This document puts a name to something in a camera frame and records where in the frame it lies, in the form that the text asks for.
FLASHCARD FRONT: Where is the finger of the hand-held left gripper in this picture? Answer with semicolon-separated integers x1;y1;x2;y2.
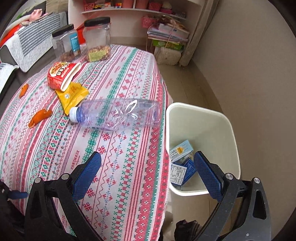
8;190;28;200

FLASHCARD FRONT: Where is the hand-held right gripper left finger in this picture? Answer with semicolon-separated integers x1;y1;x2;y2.
24;152;102;241

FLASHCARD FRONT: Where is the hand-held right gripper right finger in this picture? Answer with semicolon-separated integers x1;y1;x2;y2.
194;151;271;241

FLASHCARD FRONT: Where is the dark blue box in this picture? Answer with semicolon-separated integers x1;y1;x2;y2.
180;159;197;186

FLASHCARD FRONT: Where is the light blue milk carton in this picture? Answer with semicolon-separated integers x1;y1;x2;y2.
169;140;194;163

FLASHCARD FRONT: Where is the white trash bin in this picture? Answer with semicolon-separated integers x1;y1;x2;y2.
165;102;241;197

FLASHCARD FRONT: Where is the clear plastic bottle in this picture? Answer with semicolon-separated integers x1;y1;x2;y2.
69;98;161;131

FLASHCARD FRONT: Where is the yellow snack packet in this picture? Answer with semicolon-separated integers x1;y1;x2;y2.
55;82;89;115

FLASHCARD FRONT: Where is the red snack packet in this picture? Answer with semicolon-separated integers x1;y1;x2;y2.
47;61;82;90

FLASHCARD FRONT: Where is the dark cloth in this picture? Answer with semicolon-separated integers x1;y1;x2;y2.
176;220;201;241

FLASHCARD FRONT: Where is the patterned red green tablecloth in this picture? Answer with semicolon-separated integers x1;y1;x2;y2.
0;44;174;241

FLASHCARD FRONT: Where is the striped seat blanket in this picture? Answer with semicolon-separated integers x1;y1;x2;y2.
0;62;19;93

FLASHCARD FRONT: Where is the clear jar with blue label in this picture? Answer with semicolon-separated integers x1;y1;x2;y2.
51;24;81;62

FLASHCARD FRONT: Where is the grey sofa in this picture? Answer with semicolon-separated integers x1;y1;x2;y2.
0;11;68;102

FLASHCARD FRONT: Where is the green box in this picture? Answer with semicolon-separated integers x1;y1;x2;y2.
151;39;184;51

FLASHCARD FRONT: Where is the clear jar with green label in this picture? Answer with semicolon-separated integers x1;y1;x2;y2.
83;17;111;62

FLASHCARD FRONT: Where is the red box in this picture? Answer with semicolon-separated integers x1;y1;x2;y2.
75;24;86;44

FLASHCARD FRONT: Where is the beige curtain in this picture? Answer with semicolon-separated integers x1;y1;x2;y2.
179;0;219;67

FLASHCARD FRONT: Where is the striped armrest blanket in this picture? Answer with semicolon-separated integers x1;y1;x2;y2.
1;11;67;72

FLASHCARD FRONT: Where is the pile of papers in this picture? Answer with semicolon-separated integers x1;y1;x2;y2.
147;15;190;43

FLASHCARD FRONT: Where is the orange cushion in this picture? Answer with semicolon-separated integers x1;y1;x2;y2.
0;23;22;47

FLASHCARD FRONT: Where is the white shelf unit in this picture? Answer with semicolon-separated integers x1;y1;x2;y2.
68;0;208;32

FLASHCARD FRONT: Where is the pink hanging basket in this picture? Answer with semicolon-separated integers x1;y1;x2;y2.
142;16;156;29

